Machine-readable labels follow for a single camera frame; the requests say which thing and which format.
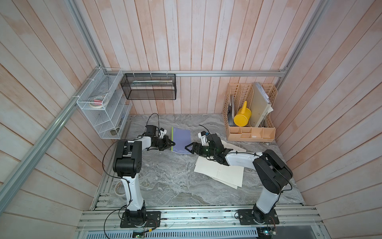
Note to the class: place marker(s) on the yellow plastic watering can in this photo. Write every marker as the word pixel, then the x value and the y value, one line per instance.
pixel 242 118

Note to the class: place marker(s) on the tape roll on shelf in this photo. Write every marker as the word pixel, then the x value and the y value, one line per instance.
pixel 98 102

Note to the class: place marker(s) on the purple cover notebook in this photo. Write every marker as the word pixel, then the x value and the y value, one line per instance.
pixel 181 138

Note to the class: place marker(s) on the horizontal aluminium wall rail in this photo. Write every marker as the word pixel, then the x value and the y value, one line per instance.
pixel 207 73

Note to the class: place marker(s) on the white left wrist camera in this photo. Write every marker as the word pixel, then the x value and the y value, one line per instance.
pixel 162 133

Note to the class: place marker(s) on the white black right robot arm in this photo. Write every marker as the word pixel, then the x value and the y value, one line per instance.
pixel 273 173

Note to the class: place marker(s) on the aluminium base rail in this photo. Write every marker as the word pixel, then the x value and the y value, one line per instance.
pixel 205 222

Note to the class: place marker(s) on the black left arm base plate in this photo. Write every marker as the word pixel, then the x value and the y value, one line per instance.
pixel 150 219

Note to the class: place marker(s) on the white wire mesh shelf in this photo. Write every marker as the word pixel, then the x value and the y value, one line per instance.
pixel 108 122

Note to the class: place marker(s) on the open white lined notebook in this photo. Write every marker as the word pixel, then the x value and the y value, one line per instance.
pixel 233 147

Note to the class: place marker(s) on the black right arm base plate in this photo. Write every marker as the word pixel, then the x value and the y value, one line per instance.
pixel 256 217

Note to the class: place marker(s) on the yellow cover notebook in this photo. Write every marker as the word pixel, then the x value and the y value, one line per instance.
pixel 229 175

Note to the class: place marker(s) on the black mesh wall basket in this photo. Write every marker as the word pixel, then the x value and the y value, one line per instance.
pixel 149 86

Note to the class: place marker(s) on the beige folder in organizer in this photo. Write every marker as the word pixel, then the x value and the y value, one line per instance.
pixel 260 106

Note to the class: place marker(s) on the beige plastic desk organizer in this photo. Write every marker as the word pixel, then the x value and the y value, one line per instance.
pixel 266 132

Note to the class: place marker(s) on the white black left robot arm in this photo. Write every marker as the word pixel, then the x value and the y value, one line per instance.
pixel 127 164

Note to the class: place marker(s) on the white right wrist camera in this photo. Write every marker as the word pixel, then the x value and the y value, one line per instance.
pixel 203 137

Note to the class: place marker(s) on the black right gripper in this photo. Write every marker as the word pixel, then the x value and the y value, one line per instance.
pixel 195 145

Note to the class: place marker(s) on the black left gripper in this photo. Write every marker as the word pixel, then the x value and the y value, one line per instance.
pixel 166 145

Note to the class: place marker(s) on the grey book in organizer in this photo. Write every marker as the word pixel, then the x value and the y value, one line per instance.
pixel 230 111

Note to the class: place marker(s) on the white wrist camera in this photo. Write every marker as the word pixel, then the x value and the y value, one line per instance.
pixel 203 137
pixel 162 133

